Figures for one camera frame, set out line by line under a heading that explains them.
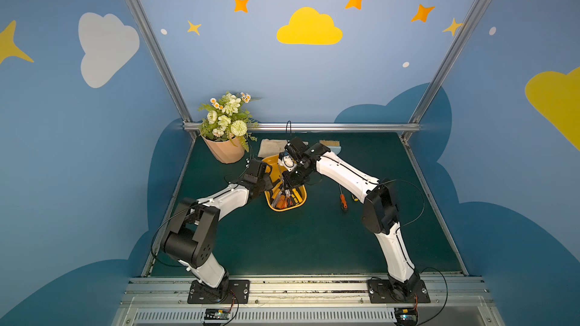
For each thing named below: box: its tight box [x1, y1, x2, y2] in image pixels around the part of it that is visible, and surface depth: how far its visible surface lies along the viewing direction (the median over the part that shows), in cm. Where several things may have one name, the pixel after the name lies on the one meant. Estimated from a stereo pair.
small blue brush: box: [318, 139, 342, 154], surface depth 121 cm
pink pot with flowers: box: [197, 92, 260, 164], surface depth 91 cm
